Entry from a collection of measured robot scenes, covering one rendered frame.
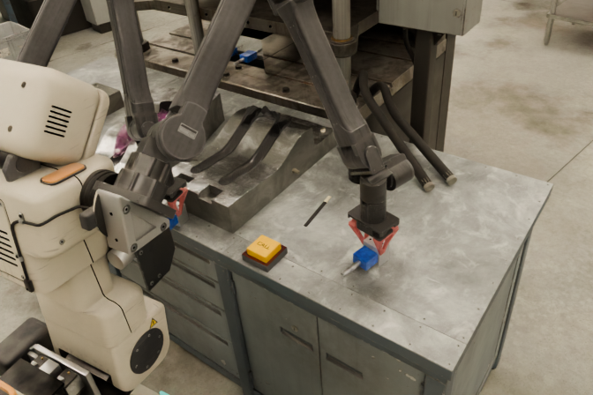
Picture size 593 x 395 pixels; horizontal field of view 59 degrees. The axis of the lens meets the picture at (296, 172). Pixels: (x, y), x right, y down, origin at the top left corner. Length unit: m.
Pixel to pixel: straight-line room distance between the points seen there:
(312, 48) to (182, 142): 0.34
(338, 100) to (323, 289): 0.43
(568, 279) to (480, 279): 1.27
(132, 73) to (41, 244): 0.52
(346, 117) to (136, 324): 0.62
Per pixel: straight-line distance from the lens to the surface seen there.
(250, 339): 1.68
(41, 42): 1.25
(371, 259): 1.22
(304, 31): 1.05
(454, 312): 1.19
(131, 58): 1.30
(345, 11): 1.79
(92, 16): 5.67
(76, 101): 0.94
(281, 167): 1.45
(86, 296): 1.13
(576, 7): 4.86
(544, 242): 2.64
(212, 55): 0.95
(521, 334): 2.24
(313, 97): 2.02
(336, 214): 1.40
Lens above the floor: 1.69
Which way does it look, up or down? 35 degrees down
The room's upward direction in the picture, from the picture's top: 5 degrees counter-clockwise
